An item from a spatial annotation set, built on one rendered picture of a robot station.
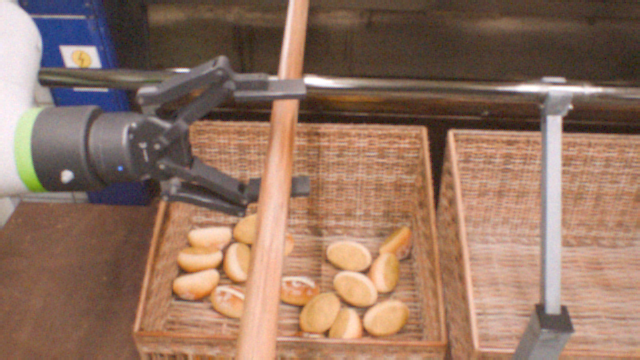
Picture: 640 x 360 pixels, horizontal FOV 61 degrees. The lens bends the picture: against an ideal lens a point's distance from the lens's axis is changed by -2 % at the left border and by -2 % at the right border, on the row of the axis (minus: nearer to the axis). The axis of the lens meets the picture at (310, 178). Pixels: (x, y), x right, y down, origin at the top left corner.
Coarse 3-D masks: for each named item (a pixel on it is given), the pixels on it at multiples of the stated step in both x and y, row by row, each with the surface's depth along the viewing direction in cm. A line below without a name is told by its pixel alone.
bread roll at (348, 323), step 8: (344, 312) 110; (352, 312) 109; (336, 320) 110; (344, 320) 108; (352, 320) 107; (360, 320) 109; (336, 328) 108; (344, 328) 106; (352, 328) 106; (360, 328) 107; (336, 336) 106; (344, 336) 105; (352, 336) 105; (360, 336) 107
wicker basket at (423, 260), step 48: (192, 144) 124; (240, 144) 124; (336, 144) 123; (384, 144) 122; (336, 192) 129; (384, 192) 128; (432, 192) 111; (336, 240) 131; (432, 240) 105; (144, 288) 100; (432, 288) 104; (144, 336) 95; (192, 336) 95; (288, 336) 95; (384, 336) 111; (432, 336) 103
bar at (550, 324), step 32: (352, 96) 76; (384, 96) 75; (416, 96) 75; (448, 96) 74; (480, 96) 74; (512, 96) 74; (544, 96) 74; (576, 96) 73; (608, 96) 73; (544, 128) 76; (544, 160) 75; (544, 192) 75; (544, 224) 74; (544, 256) 74; (544, 288) 73; (544, 320) 72; (544, 352) 74
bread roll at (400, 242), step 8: (400, 232) 124; (408, 232) 125; (392, 240) 123; (400, 240) 123; (408, 240) 124; (384, 248) 123; (392, 248) 122; (400, 248) 122; (408, 248) 124; (400, 256) 123
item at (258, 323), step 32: (288, 32) 78; (288, 64) 71; (288, 128) 61; (288, 160) 57; (288, 192) 54; (256, 224) 51; (256, 256) 47; (256, 288) 45; (256, 320) 42; (256, 352) 40
